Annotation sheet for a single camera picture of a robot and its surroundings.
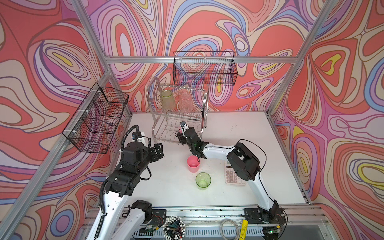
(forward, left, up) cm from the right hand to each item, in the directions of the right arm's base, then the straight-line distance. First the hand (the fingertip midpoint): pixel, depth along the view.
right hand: (184, 131), depth 97 cm
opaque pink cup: (-20, -5, -6) cm, 22 cm away
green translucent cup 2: (-30, -11, -8) cm, 33 cm away
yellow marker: (-54, -28, -8) cm, 61 cm away
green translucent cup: (+9, +9, +19) cm, 23 cm away
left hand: (-21, +11, +17) cm, 30 cm away
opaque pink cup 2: (-10, +1, +15) cm, 18 cm away
